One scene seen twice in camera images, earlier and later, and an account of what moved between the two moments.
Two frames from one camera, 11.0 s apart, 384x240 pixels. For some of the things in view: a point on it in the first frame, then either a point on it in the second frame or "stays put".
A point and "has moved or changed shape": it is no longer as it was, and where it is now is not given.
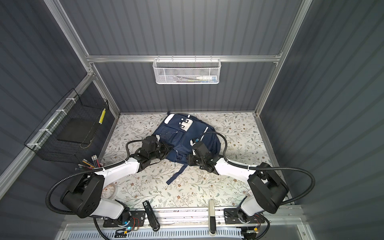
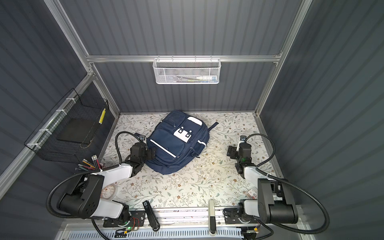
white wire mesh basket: [187, 70] stays put
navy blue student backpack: [177, 131] has moved or changed shape
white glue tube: [206, 78] stays put
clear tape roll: [108, 191] stays put
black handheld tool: [151, 218] stays put
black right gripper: [190, 159] -> [233, 151]
